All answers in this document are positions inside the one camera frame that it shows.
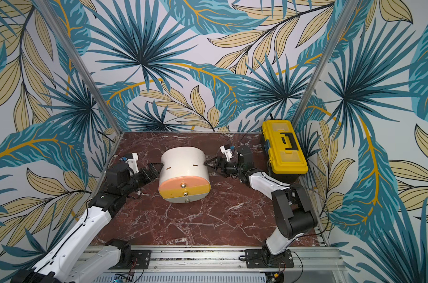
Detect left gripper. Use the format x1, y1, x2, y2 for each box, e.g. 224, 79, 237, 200
121, 162, 163, 196

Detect orange top drawer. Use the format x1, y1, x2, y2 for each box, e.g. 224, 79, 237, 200
159, 176, 211, 192

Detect white cylindrical drawer cabinet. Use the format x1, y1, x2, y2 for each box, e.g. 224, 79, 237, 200
159, 147, 210, 184

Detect yellow drawer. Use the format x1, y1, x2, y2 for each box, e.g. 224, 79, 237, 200
159, 185, 211, 199

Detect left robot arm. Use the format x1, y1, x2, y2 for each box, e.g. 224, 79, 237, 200
11, 160, 163, 283

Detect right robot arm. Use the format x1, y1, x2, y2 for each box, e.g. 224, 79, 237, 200
204, 146, 318, 258

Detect yellow black toolbox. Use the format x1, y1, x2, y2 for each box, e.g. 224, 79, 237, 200
262, 120, 308, 183

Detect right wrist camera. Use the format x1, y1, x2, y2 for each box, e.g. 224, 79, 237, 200
220, 145, 235, 162

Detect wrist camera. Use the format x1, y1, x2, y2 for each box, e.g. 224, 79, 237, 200
220, 145, 235, 162
123, 153, 139, 174

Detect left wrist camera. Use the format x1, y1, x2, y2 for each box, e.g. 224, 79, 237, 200
123, 153, 139, 174

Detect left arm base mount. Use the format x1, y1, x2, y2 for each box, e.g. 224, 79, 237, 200
110, 250, 151, 270

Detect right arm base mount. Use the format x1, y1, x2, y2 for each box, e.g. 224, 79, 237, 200
239, 247, 294, 269

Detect aluminium front rail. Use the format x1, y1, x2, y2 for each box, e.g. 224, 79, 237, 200
50, 245, 349, 283

